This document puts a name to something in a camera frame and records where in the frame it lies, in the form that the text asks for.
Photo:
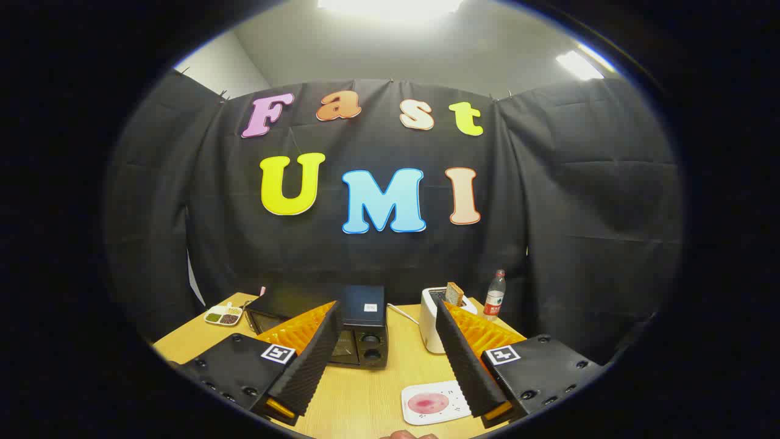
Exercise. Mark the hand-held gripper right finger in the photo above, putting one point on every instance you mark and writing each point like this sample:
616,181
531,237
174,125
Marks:
466,366

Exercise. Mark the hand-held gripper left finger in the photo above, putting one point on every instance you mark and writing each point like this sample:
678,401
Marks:
314,366

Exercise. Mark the pink ham slice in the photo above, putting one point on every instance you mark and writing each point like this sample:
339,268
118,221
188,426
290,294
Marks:
426,403

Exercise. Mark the white square plate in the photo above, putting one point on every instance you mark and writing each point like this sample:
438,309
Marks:
420,417

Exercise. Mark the black toaster oven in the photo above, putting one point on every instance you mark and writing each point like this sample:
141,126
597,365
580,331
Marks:
362,305

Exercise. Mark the white pop-up toaster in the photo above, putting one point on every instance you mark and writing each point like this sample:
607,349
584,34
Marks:
429,323

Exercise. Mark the toasted bread slice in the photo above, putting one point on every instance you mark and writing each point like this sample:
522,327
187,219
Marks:
454,294

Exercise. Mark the clear water bottle red label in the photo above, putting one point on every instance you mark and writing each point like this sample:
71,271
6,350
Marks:
495,299

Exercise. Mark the white divided bean dish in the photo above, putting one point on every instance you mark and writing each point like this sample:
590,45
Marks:
223,316

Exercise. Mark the ceiling light panel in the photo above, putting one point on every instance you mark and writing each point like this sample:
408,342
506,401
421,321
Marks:
390,6
577,64

